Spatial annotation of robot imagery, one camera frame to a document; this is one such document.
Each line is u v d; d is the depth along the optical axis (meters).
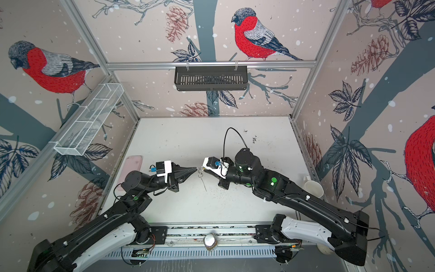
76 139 0.71
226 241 0.73
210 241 0.64
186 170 0.57
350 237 0.39
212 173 0.57
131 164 0.97
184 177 0.57
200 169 0.60
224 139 0.48
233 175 0.53
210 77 1.07
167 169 0.51
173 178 0.56
